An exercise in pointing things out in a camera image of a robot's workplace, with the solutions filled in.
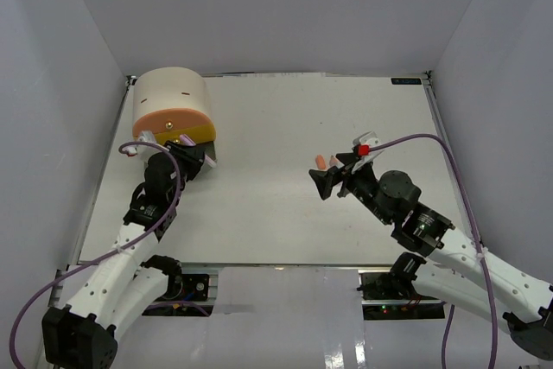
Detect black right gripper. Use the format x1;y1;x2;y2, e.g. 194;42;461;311
308;153;393;226

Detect purple highlighter body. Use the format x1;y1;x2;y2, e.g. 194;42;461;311
179;134;204;160

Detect grey-green bottom drawer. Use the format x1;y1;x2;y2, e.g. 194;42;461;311
200;141;217;169

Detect orange top drawer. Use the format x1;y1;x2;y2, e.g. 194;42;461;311
132;108;216;140

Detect yellow drawer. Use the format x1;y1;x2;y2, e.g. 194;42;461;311
154;124;216;144

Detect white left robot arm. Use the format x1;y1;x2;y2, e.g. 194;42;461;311
41;142;206;368

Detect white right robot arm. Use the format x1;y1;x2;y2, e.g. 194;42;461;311
308;153;552;360

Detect orange highlighter cap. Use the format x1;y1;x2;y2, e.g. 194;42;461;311
315;155;327;170

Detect cream round drawer cabinet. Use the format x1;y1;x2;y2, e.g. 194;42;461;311
133;67;212;124

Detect dark table corner label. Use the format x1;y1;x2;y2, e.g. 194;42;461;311
391;77;422;86

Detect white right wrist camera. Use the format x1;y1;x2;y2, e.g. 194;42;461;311
352;131;382;173

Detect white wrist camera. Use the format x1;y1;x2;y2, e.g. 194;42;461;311
352;131;382;173
118;130;158;157

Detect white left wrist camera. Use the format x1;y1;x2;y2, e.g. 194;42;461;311
118;130;158;157

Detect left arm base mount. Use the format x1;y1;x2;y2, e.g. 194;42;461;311
143;273;213;317

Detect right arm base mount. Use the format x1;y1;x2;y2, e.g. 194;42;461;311
357;271;445;321

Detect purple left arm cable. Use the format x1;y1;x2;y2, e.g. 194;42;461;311
9;142;182;369

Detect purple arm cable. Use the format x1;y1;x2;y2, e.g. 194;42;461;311
366;134;498;369
9;142;182;369

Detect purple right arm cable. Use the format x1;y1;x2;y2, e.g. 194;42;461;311
366;134;498;369

